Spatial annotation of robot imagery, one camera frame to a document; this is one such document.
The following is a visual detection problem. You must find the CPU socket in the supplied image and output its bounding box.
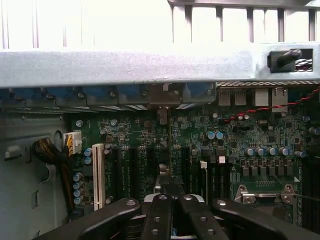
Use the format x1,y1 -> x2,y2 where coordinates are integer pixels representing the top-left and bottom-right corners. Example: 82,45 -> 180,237
233,183 -> 301,221

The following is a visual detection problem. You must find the white expansion slot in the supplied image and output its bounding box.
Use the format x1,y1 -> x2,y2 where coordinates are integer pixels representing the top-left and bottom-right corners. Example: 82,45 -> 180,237
91,143 -> 106,211

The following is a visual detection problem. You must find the green motherboard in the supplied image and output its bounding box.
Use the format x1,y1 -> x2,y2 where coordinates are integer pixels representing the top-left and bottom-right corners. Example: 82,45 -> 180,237
67,99 -> 320,227

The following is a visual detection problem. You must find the metal locking lever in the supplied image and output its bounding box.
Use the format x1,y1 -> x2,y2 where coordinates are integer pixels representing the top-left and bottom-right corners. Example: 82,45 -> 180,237
291,193 -> 320,201

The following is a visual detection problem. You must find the white power connector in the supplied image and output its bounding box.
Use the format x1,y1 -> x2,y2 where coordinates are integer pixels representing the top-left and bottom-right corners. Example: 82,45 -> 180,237
63,130 -> 83,156

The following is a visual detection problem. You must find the open grey PC case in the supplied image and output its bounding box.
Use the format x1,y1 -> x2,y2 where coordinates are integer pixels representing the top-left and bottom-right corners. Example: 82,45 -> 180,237
0,41 -> 320,240

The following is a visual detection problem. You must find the black sleeved wire bundle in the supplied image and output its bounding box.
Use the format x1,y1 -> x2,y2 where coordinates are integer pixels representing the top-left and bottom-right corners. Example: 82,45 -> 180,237
32,138 -> 76,216

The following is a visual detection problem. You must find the red black twisted wire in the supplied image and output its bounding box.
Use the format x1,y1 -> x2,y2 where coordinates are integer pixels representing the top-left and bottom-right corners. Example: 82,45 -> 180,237
223,86 -> 320,124

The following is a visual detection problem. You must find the thick black wire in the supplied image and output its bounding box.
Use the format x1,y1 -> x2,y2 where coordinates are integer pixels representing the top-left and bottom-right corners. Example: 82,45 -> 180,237
267,48 -> 303,74

